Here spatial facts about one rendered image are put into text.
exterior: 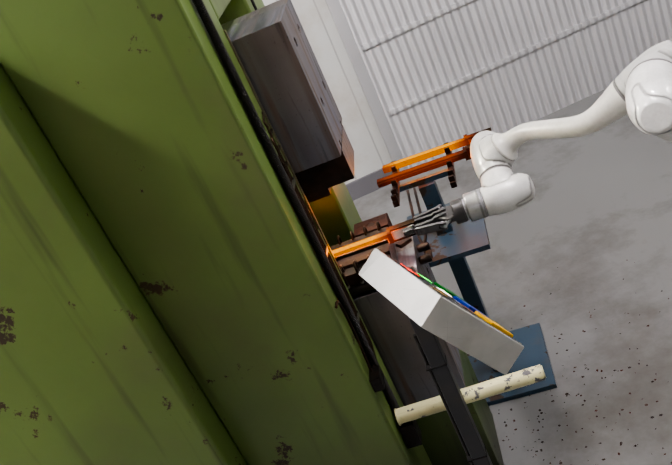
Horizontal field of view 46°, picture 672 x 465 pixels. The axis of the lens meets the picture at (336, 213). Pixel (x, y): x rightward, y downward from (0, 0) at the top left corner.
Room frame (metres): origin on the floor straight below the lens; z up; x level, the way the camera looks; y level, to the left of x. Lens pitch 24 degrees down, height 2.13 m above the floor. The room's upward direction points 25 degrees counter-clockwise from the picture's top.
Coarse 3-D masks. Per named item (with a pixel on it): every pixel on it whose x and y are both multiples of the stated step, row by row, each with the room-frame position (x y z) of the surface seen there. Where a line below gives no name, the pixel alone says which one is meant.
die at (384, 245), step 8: (376, 232) 2.27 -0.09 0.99; (352, 240) 2.29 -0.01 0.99; (384, 240) 2.18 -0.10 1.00; (336, 248) 2.29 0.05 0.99; (360, 248) 2.20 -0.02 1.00; (368, 248) 2.19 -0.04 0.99; (376, 248) 2.17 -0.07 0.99; (384, 248) 2.15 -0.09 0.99; (392, 248) 2.20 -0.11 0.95; (336, 256) 2.22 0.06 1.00; (344, 256) 2.21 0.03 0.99; (352, 256) 2.19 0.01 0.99; (360, 256) 2.17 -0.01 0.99; (392, 256) 2.13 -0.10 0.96; (344, 264) 2.17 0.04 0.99; (352, 264) 2.15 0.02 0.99; (360, 264) 2.14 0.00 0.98; (344, 272) 2.14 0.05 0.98; (352, 272) 2.12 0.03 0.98; (352, 280) 2.11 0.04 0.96
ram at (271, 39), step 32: (288, 0) 2.28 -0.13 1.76; (256, 32) 2.05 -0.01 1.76; (288, 32) 2.06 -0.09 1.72; (256, 64) 2.05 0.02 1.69; (288, 64) 2.04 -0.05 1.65; (288, 96) 2.05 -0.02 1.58; (320, 96) 2.12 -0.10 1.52; (288, 128) 2.05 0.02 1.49; (320, 128) 2.04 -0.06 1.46; (288, 160) 2.06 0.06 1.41; (320, 160) 2.04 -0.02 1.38
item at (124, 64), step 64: (0, 0) 1.87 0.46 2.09; (64, 0) 1.84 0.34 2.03; (128, 0) 1.82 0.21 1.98; (64, 64) 1.86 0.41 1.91; (128, 64) 1.83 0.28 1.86; (192, 64) 1.80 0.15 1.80; (64, 128) 1.88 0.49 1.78; (128, 128) 1.85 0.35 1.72; (192, 128) 1.82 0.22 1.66; (128, 192) 1.86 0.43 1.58; (192, 192) 1.83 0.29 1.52; (256, 192) 1.81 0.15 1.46; (128, 256) 1.88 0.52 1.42; (192, 256) 1.85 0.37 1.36; (256, 256) 1.82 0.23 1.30; (192, 320) 1.87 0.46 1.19; (256, 320) 1.84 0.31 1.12; (320, 320) 1.81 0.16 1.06; (256, 384) 1.86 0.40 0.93; (320, 384) 1.82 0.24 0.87; (256, 448) 1.88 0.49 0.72; (320, 448) 1.84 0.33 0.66; (384, 448) 1.81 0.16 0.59
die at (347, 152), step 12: (348, 144) 2.23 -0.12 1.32; (348, 156) 2.14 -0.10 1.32; (312, 168) 2.10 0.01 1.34; (324, 168) 2.10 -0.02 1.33; (336, 168) 2.09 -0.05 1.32; (348, 168) 2.08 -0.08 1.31; (300, 180) 2.11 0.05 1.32; (312, 180) 2.10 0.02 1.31; (324, 180) 2.10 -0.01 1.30; (336, 180) 2.09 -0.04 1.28; (348, 180) 2.09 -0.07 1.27; (312, 192) 2.11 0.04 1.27
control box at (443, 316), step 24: (384, 264) 1.70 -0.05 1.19; (384, 288) 1.63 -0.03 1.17; (408, 288) 1.56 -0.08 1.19; (432, 288) 1.52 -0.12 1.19; (408, 312) 1.50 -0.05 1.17; (432, 312) 1.44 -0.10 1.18; (456, 312) 1.46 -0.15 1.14; (456, 336) 1.45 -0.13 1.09; (480, 336) 1.46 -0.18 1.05; (504, 336) 1.47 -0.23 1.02; (480, 360) 1.46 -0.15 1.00; (504, 360) 1.47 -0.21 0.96
